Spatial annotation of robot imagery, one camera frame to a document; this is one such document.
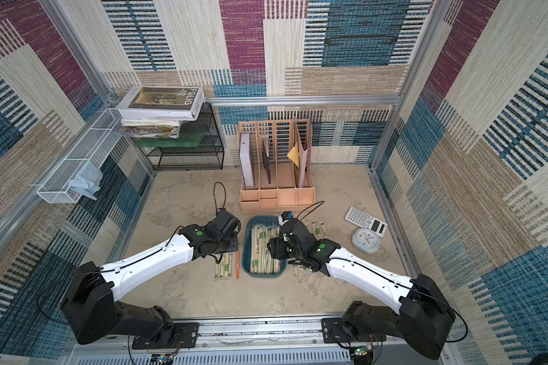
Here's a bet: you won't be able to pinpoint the chopsticks green label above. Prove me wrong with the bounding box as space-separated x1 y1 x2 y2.
311 222 321 240

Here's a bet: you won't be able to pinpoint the teal plastic storage box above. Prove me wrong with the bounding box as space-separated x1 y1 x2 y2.
241 216 287 278

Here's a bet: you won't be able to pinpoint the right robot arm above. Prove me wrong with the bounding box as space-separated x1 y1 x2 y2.
267 211 458 360

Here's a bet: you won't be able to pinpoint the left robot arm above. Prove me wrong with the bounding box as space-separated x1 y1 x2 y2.
61 208 241 348

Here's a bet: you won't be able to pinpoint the white box in organizer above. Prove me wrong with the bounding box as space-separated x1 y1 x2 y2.
239 133 254 189

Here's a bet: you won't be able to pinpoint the white round alarm clock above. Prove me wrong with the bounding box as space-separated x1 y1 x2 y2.
352 228 381 254

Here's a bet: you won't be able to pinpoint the white calculator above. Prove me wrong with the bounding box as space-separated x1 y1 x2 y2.
345 207 388 237

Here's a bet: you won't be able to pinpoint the pink folder in organizer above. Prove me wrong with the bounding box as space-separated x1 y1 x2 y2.
298 136 308 188

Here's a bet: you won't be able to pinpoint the pink desktop file organizer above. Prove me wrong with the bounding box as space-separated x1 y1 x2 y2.
237 120 315 214

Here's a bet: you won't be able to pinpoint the yellow paper in organizer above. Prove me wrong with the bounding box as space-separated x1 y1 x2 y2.
287 144 300 168

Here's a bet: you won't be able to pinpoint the green folder on shelf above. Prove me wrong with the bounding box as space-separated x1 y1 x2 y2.
135 134 204 148

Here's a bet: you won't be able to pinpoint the stack of colourful magazines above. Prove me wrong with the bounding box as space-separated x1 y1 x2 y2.
114 120 183 138

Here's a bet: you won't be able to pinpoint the crumpled white tissue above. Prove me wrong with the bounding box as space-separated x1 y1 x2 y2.
68 161 103 201

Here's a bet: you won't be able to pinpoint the large white book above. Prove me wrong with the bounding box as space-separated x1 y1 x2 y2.
116 85 206 121

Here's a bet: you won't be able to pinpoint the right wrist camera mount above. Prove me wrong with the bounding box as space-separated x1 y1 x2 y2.
278 211 294 226

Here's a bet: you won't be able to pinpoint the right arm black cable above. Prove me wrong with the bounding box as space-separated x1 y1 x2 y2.
294 200 470 344

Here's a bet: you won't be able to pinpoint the black wire mesh shelf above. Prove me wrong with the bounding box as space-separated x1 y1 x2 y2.
133 103 225 172

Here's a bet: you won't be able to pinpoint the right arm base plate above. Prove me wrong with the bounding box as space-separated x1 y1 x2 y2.
321 317 387 345

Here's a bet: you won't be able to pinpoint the aluminium front rail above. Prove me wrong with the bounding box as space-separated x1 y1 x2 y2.
63 314 453 352

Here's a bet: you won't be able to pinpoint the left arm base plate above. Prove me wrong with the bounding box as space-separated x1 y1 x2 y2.
130 322 199 350

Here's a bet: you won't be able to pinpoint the white wire wall basket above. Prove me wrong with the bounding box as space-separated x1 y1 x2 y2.
37 109 120 204

